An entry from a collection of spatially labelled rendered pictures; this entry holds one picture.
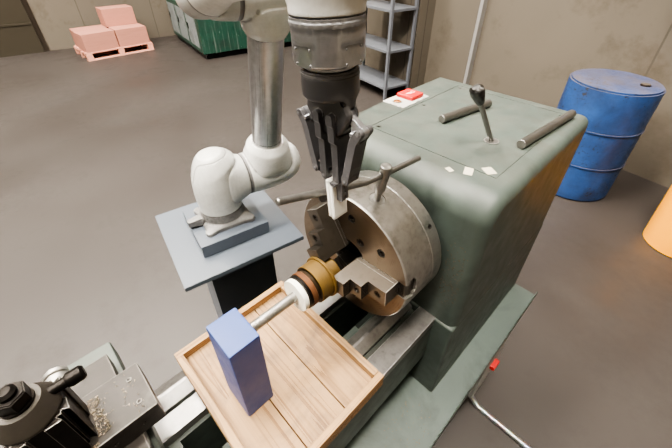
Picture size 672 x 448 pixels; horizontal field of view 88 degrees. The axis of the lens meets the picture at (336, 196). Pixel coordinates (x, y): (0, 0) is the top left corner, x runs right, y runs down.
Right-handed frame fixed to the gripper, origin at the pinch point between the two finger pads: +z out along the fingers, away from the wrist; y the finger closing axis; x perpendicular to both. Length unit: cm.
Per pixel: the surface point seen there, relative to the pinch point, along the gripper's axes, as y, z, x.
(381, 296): 6.5, 23.7, 4.8
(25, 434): -11, 18, -48
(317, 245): -9.7, 19.3, 3.1
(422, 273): 9.5, 22.3, 14.0
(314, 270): -5.5, 20.1, -1.6
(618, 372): 62, 137, 119
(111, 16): -713, 54, 164
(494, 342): 20, 80, 52
